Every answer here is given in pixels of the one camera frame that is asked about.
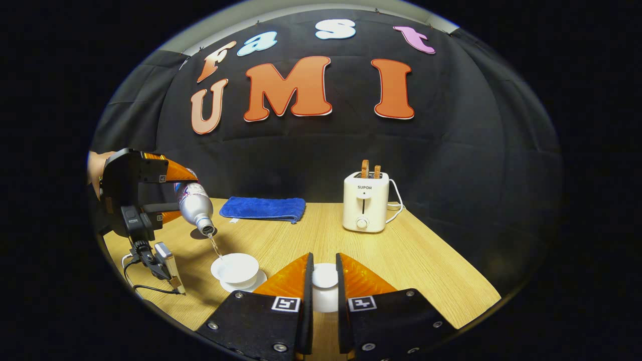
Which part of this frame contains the blue folded cloth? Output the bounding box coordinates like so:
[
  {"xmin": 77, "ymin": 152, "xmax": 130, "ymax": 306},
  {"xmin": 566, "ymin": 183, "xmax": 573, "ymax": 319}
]
[{"xmin": 219, "ymin": 196, "xmax": 306, "ymax": 224}]

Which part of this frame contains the black cable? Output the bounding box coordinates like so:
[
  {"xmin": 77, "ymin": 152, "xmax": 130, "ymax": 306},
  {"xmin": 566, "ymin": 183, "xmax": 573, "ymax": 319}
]
[{"xmin": 123, "ymin": 258, "xmax": 181, "ymax": 296}]

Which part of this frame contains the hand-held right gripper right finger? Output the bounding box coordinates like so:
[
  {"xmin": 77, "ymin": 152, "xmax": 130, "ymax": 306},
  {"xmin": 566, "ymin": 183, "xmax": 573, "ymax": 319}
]
[{"xmin": 335, "ymin": 252, "xmax": 458, "ymax": 361}]

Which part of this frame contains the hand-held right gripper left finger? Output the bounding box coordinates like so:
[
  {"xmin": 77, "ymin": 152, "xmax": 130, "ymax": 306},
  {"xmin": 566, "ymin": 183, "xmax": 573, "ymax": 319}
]
[{"xmin": 196, "ymin": 252, "xmax": 314, "ymax": 361}]

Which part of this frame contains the white teacup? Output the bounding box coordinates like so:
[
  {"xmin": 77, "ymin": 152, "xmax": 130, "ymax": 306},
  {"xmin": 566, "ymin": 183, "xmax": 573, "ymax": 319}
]
[{"xmin": 211, "ymin": 253, "xmax": 260, "ymax": 290}]

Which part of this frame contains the white toaster cable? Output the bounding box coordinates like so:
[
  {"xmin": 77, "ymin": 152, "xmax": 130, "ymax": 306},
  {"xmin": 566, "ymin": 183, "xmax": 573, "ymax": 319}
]
[{"xmin": 386, "ymin": 179, "xmax": 405, "ymax": 224}]

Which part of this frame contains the white saucer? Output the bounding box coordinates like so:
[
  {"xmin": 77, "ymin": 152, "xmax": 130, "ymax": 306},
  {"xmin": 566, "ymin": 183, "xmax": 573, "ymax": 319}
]
[{"xmin": 220, "ymin": 270, "xmax": 268, "ymax": 294}]

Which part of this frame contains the white toaster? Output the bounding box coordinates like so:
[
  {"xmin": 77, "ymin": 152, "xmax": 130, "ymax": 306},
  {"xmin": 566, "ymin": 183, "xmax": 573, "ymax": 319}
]
[{"xmin": 343, "ymin": 171, "xmax": 390, "ymax": 233}]

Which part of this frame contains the silver water bottle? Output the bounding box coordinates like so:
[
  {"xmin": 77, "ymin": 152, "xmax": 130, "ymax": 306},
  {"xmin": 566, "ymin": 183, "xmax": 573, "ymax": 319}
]
[{"xmin": 174, "ymin": 182, "xmax": 218, "ymax": 237}]

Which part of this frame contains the white teacup lid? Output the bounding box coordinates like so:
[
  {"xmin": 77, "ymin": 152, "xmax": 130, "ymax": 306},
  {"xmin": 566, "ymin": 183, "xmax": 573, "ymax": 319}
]
[{"xmin": 312, "ymin": 263, "xmax": 340, "ymax": 313}]

